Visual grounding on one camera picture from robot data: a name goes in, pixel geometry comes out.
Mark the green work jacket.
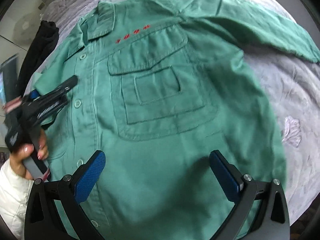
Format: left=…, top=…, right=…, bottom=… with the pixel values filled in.
left=34, top=0, right=319, bottom=239

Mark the white jacket sleeve forearm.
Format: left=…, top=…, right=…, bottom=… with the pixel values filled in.
left=0, top=160, right=34, bottom=239

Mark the person's left hand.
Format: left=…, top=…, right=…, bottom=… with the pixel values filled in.
left=9, top=129, right=49, bottom=180

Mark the black garment on bed edge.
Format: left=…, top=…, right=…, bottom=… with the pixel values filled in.
left=17, top=21, right=59, bottom=96

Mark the white floor fan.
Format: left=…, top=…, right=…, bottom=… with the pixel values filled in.
left=12, top=12, right=41, bottom=45

